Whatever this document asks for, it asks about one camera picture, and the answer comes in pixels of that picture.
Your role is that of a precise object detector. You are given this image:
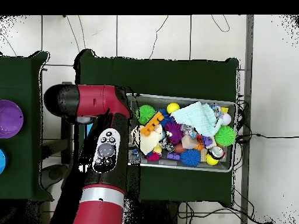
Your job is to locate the purple spiky rubber ball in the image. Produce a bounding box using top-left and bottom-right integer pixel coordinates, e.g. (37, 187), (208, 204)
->
(164, 121), (183, 145)

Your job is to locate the mint green cloth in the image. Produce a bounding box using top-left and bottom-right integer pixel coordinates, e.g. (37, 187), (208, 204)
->
(170, 101), (224, 138)

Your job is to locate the blue furry toy with eyes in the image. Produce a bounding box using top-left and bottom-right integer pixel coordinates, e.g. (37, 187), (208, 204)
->
(158, 108), (175, 128)

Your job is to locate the purple plastic plate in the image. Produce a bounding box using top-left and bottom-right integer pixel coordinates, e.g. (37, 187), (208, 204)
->
(0, 99), (25, 139)

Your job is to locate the cream knitted cloth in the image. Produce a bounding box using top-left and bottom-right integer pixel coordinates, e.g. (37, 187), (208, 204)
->
(130, 124), (164, 156)

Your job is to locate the blue plastic plate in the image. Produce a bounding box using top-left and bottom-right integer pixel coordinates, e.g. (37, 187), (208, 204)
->
(0, 148), (8, 174)

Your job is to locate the crushed silver drink can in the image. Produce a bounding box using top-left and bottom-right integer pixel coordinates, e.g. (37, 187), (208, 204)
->
(206, 146), (225, 161)

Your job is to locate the shallow mesh bin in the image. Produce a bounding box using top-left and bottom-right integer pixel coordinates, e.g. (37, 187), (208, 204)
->
(127, 93), (237, 173)

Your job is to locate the blue spiky rubber ball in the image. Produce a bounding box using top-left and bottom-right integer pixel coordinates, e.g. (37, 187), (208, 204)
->
(179, 149), (202, 167)

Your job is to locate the green spiky rubber ball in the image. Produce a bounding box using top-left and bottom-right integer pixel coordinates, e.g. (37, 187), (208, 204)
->
(134, 104), (157, 125)
(214, 125), (237, 147)

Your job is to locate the smooth yellow ball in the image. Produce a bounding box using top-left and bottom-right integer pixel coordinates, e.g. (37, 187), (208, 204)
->
(166, 102), (181, 114)

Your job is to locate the dark green table cloth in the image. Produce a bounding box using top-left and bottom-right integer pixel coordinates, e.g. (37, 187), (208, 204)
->
(73, 48), (240, 208)
(0, 51), (54, 201)

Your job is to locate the orange plastic block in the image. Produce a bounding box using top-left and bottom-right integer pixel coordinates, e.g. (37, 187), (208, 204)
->
(140, 111), (165, 137)

